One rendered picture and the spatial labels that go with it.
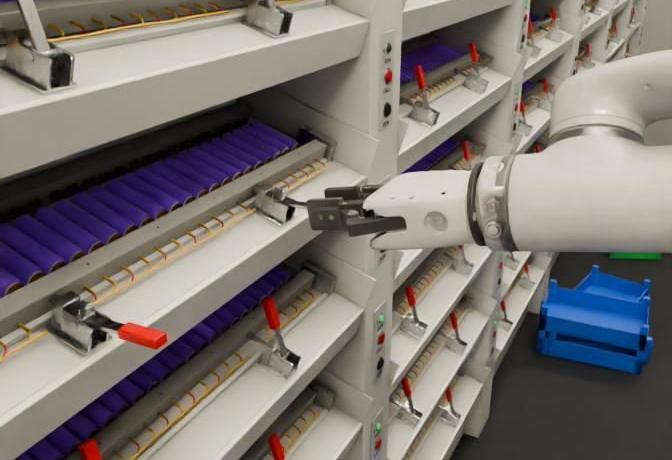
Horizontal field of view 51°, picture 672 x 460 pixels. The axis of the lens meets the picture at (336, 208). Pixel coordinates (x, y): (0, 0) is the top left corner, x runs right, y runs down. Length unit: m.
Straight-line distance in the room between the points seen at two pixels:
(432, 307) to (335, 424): 0.38
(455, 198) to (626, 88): 0.16
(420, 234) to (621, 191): 0.17
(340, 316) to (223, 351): 0.20
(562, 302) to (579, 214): 1.85
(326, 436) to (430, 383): 0.48
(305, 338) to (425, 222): 0.32
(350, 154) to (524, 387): 1.37
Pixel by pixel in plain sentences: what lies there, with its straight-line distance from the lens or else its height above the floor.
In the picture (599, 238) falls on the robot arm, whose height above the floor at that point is 1.00.
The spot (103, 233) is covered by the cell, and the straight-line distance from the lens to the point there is 0.63.
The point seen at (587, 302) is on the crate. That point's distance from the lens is 2.41.
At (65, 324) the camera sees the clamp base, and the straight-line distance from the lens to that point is 0.55.
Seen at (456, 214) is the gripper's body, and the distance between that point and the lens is 0.60.
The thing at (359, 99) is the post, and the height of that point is 1.03.
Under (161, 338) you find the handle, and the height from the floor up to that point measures 0.96.
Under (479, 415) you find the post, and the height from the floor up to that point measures 0.07.
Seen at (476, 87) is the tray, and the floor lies 0.95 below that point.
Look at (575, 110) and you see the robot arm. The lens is 0.61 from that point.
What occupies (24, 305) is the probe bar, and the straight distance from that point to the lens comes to 0.55.
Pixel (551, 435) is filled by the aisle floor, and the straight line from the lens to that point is 1.98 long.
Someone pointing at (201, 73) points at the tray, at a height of 1.11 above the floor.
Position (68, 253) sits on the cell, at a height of 0.98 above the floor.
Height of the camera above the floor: 1.22
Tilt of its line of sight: 22 degrees down
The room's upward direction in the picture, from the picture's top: straight up
